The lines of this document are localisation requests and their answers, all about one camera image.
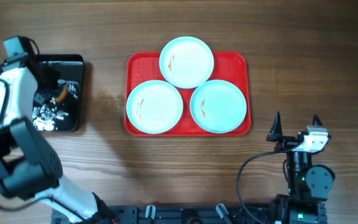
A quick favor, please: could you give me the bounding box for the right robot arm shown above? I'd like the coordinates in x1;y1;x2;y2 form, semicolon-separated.
266;113;335;224

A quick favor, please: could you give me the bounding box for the green yellow sponge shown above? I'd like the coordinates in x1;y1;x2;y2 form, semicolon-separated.
53;85;68;103

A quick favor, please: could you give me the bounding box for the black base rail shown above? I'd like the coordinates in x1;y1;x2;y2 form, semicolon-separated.
51;203;328;224

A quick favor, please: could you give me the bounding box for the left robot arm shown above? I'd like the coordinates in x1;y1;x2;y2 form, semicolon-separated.
0;61;118;223

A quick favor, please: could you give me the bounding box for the red plastic tray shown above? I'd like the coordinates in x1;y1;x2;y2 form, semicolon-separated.
126;51;252;137

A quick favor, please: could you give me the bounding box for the light blue plate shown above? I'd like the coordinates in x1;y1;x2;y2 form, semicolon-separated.
158;36;214;89
190;80;248;134
126;80;183;134

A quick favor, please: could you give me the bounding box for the black water basin tray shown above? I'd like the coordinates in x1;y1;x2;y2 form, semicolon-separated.
32;54;85;132

